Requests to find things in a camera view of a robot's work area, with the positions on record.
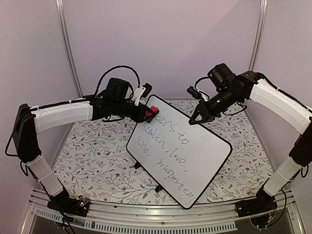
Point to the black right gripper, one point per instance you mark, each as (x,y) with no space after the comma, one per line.
(205,118)

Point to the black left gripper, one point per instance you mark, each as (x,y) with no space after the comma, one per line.
(140,116)

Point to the red whiteboard eraser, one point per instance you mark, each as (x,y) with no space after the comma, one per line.
(152,112)

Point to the white whiteboard black frame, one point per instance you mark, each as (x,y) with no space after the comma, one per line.
(182,158)

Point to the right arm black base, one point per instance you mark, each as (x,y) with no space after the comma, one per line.
(262,203)

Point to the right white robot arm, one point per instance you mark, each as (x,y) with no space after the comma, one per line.
(255,86)

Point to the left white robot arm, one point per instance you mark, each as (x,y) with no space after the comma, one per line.
(32,121)

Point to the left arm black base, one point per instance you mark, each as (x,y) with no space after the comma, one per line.
(63,203)

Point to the black whiteboard stand foot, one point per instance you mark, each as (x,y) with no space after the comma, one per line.
(137,165)

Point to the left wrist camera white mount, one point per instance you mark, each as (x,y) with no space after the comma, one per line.
(141,92)

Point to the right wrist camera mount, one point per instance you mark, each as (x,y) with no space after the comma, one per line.
(198,93)

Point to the aluminium front rail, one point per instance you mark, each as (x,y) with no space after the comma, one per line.
(114,218)

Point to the right aluminium frame post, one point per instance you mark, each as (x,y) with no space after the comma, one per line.
(259,33)

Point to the aluminium frame post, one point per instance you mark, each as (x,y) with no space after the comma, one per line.
(67,46)
(259,33)

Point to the left aluminium frame post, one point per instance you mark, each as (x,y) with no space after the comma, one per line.
(67,46)

